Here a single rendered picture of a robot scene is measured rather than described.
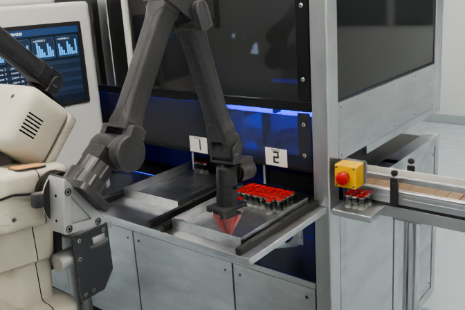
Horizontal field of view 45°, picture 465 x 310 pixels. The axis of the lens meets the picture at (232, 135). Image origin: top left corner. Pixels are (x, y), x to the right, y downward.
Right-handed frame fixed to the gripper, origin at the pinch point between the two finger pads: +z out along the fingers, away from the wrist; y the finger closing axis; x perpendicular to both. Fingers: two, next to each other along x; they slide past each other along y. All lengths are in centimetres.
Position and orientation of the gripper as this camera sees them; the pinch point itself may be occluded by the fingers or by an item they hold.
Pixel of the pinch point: (227, 236)
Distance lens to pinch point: 155.2
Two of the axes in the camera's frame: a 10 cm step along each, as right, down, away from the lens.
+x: -7.8, -1.1, 6.1
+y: 6.2, -1.5, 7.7
